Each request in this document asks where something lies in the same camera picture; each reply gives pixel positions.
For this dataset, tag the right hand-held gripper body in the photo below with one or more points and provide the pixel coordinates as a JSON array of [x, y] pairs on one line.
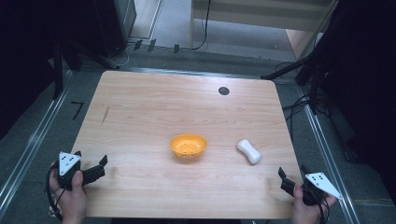
[[314, 186]]

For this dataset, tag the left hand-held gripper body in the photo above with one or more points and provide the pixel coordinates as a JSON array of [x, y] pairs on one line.
[[67, 174]]

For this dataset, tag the person's right hand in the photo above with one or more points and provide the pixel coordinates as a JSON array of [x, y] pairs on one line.
[[303, 210]]

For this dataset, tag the person's left hand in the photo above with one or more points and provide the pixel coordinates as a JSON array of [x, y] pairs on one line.
[[73, 202]]

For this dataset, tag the white peanut-shaped soap bar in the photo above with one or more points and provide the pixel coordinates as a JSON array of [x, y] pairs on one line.
[[249, 151]]

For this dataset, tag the black metal stand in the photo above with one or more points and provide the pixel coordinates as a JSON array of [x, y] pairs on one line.
[[58, 71], [313, 87]]

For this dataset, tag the orange perforated bowl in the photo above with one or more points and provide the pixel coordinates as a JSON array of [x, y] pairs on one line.
[[188, 145]]

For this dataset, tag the dark round table grommet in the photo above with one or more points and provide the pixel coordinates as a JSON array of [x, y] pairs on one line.
[[223, 90]]

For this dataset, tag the dark curtain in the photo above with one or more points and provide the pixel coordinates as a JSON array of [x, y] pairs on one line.
[[364, 77], [21, 56]]

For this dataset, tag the black cabinet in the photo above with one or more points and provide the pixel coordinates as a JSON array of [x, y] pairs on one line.
[[116, 25]]

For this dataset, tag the metal floor rail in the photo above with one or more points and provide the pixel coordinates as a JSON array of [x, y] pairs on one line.
[[330, 155], [31, 143]]

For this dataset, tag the white frame furniture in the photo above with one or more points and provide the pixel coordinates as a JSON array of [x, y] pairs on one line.
[[264, 12]]

